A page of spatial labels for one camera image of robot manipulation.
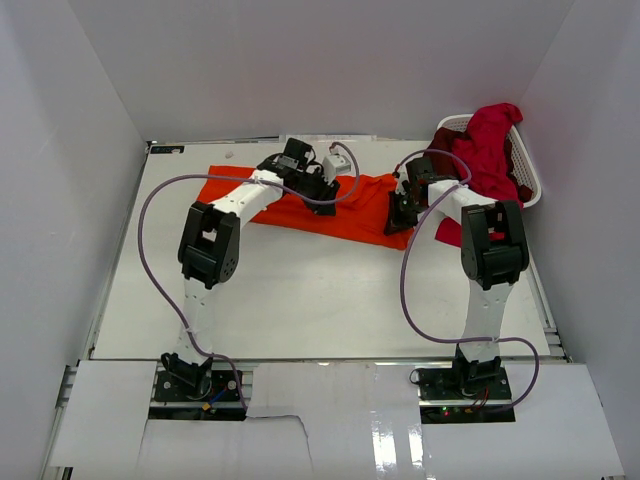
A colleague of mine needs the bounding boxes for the orange t shirt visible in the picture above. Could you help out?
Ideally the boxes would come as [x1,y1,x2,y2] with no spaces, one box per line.
[198,164,414,250]

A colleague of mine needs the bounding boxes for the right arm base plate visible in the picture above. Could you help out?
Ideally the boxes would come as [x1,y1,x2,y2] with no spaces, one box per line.
[409,368,516,425]

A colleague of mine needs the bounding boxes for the white perforated laundry basket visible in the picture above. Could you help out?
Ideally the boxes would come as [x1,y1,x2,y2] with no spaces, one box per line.
[437,114,542,208]

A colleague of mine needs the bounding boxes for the printed paper sheet at wall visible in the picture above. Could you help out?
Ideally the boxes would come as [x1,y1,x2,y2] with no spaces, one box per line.
[278,134,377,143]

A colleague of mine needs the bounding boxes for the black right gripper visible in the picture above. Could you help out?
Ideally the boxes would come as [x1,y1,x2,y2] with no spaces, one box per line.
[383,190,427,237]

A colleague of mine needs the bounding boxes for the pink magenta t shirt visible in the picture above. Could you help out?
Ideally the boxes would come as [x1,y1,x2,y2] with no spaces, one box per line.
[434,102,525,249]

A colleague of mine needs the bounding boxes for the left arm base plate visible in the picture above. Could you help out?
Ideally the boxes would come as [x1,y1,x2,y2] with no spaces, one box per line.
[149,370,246,422]

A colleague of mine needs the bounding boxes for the maroon t shirt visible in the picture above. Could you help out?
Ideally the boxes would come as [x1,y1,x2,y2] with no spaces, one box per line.
[426,128,532,205]

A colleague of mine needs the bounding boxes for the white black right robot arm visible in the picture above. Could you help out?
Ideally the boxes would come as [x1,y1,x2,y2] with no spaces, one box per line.
[384,154,529,399]

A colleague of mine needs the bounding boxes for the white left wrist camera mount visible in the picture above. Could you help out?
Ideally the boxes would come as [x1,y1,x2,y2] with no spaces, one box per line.
[321,154,352,184]

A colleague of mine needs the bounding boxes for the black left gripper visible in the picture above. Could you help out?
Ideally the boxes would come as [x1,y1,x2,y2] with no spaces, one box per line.
[293,166,339,217]

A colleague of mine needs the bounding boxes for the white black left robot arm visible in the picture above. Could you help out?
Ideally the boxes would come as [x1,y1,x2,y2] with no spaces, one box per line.
[157,139,359,400]

